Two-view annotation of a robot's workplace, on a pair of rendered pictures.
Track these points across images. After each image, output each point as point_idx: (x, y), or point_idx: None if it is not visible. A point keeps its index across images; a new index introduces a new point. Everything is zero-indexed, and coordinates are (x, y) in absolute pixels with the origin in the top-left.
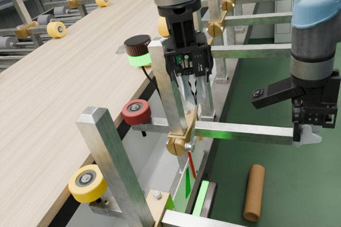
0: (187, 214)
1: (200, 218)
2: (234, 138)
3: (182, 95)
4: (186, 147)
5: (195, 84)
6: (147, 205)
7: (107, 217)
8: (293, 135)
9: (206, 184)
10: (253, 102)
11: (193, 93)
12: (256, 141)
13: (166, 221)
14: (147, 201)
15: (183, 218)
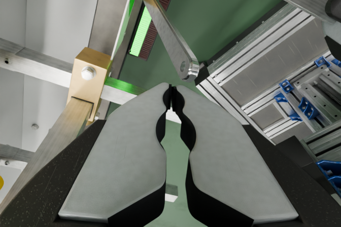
0: (132, 94)
1: None
2: None
3: None
4: None
5: (183, 125)
6: (81, 127)
7: None
8: (335, 29)
9: None
10: (336, 18)
11: (169, 92)
12: None
13: (106, 99)
14: (76, 77)
15: (127, 98)
